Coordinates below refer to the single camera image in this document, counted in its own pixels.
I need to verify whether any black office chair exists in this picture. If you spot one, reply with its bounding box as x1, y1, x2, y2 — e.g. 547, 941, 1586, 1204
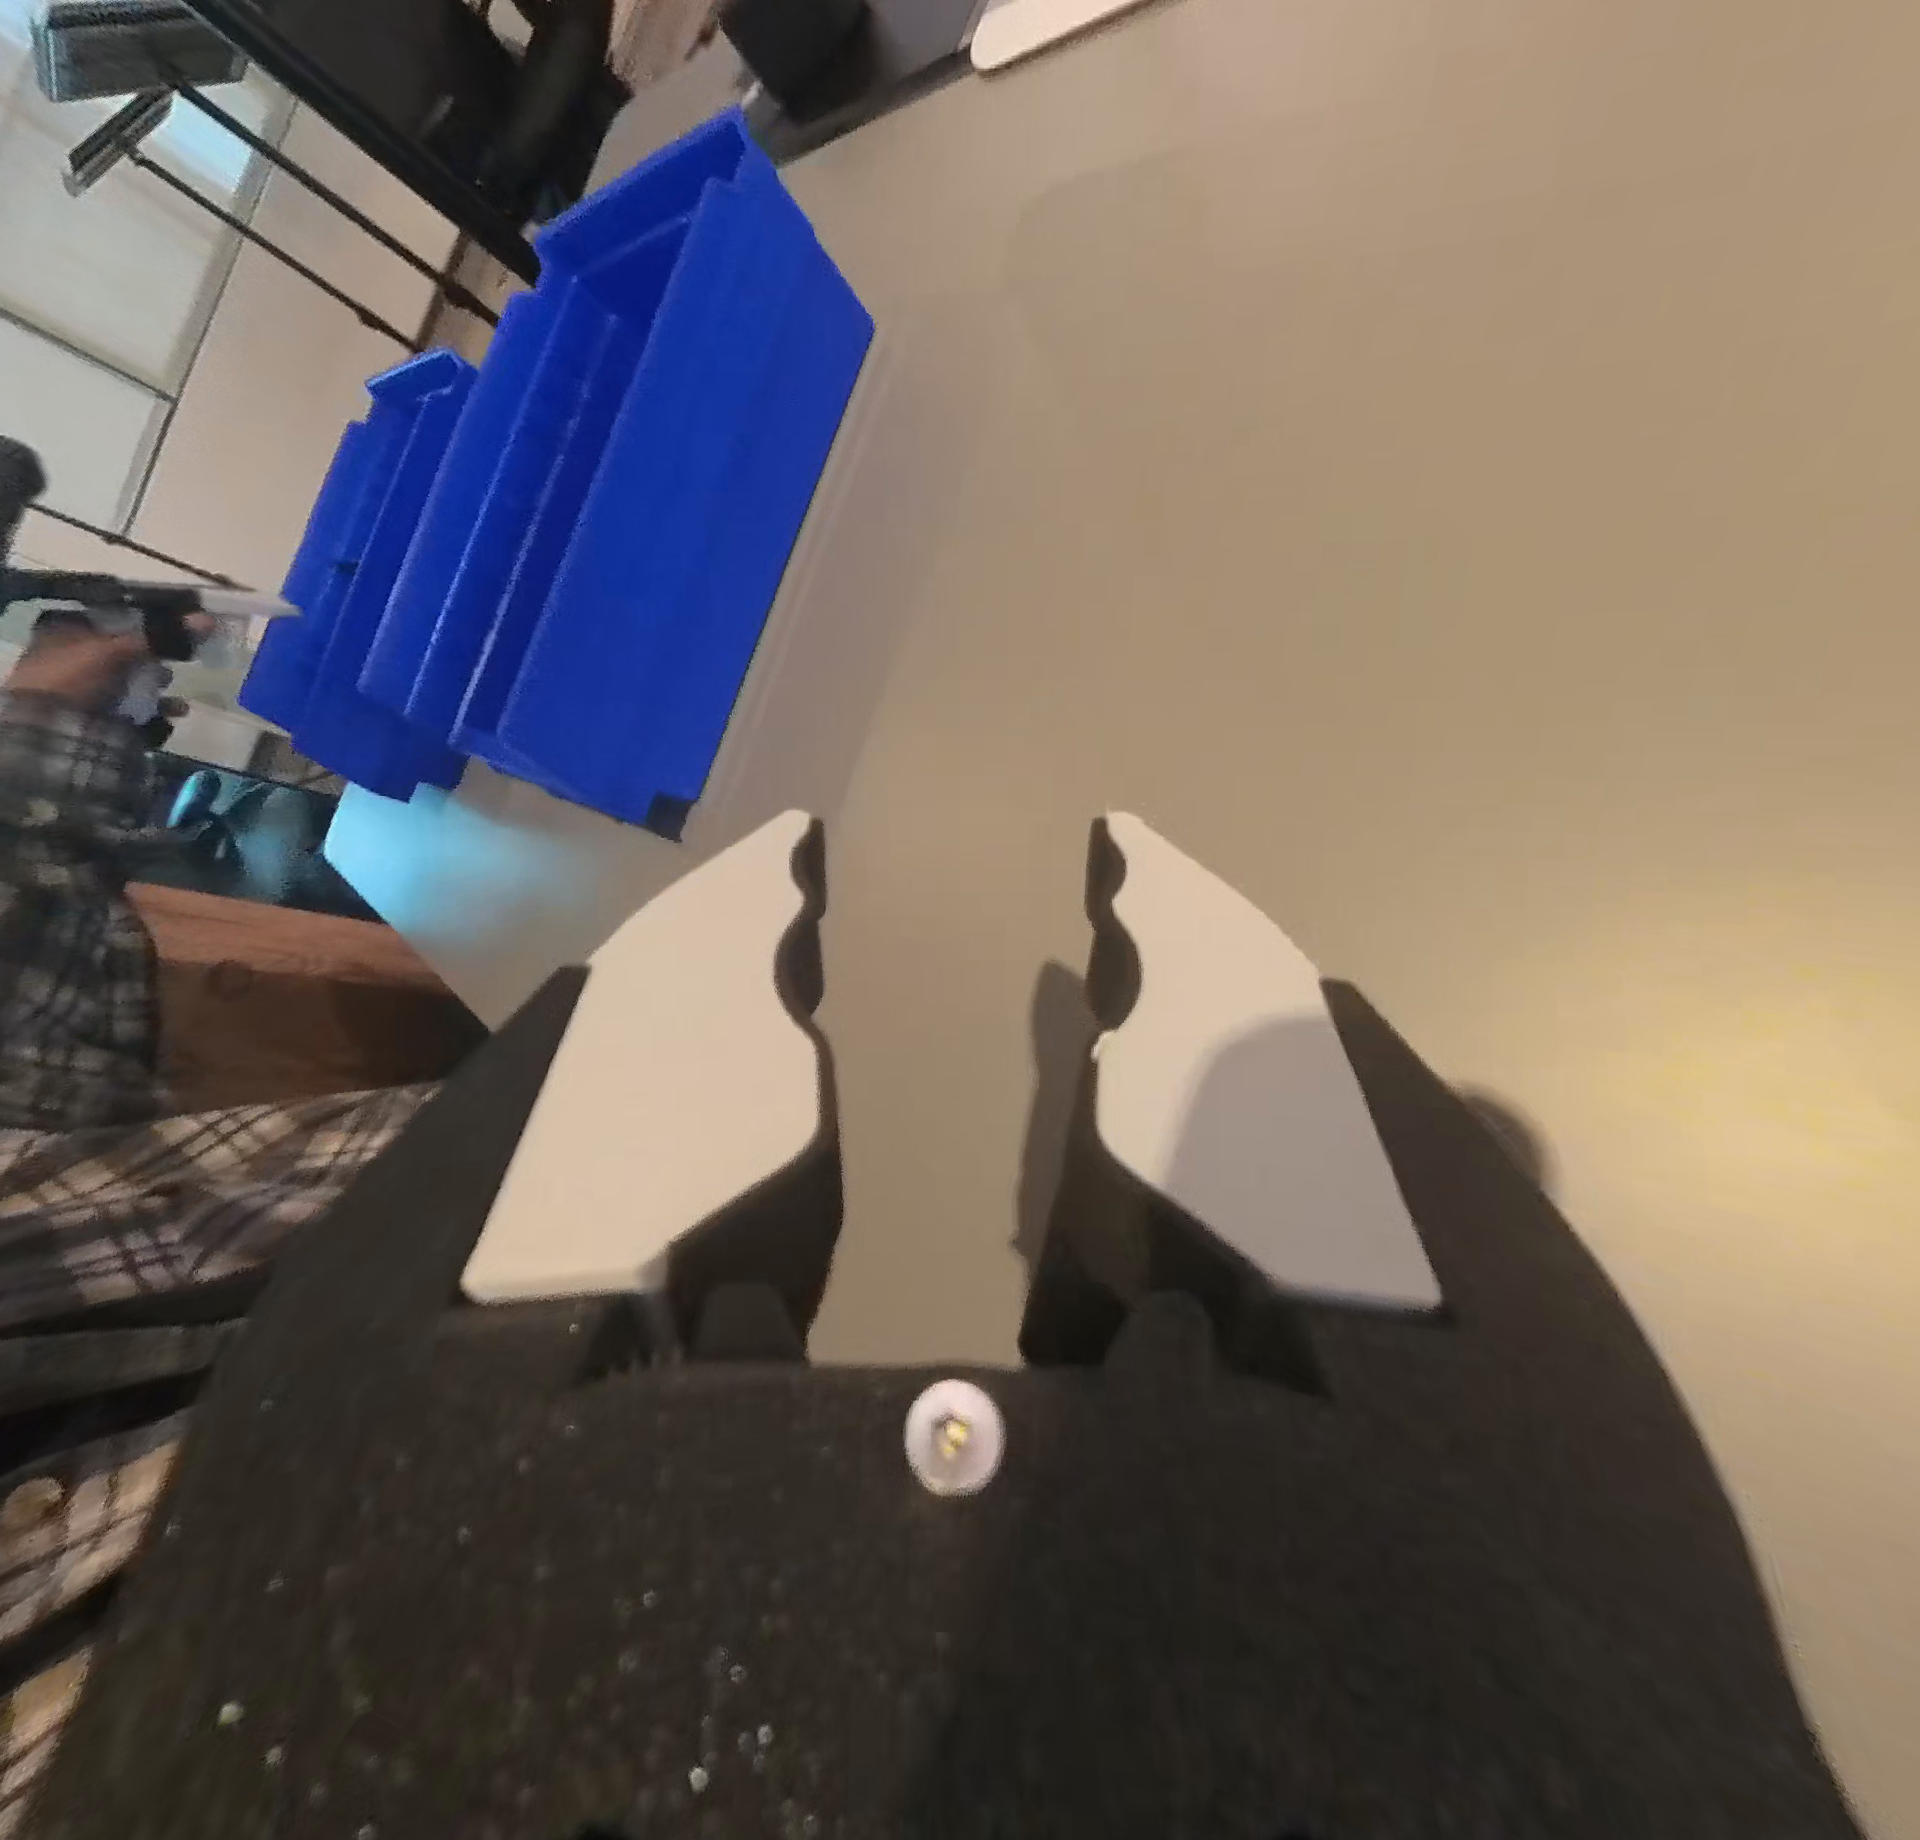
481, 0, 632, 223

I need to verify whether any operator arm plaid sleeve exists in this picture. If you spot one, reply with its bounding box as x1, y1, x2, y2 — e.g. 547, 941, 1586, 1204
0, 1083, 452, 1722

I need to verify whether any black cube charger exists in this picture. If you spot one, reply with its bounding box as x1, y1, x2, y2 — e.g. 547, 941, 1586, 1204
718, 0, 870, 127

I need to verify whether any blue plastic storage bin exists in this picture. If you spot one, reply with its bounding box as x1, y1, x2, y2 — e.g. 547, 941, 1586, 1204
238, 348, 484, 804
358, 108, 879, 845

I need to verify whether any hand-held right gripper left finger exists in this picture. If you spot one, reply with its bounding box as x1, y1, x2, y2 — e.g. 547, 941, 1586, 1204
457, 809, 844, 1344

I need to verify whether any brown wooden desk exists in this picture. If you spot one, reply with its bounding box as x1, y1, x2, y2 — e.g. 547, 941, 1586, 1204
127, 881, 492, 1116

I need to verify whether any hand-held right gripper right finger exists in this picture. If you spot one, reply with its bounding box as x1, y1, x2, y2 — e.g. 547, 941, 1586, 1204
1021, 813, 1444, 1358

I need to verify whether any person's left hand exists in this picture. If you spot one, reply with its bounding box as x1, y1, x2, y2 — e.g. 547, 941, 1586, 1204
14, 606, 195, 740

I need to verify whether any black pillar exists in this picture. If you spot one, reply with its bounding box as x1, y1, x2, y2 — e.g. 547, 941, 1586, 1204
76, 0, 544, 286

